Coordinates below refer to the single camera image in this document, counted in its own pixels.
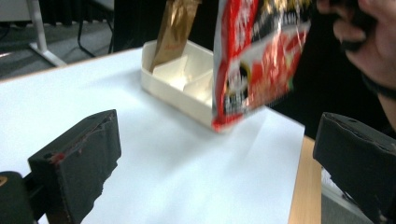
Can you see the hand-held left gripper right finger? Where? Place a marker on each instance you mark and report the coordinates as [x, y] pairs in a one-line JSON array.
[[358, 168]]

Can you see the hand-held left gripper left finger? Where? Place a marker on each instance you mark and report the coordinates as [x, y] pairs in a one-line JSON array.
[[81, 165]]

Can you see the red and black packet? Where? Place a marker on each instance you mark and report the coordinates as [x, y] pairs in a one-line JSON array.
[[258, 71]]

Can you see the white divided container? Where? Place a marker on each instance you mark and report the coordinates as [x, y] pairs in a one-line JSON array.
[[174, 93]]

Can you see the gold foil packet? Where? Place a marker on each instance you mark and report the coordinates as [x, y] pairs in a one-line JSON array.
[[176, 31]]

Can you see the black metal stand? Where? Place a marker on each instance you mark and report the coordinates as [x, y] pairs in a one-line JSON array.
[[81, 34]]

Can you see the white desk frame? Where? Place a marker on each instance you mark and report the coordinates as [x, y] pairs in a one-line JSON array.
[[39, 31]]

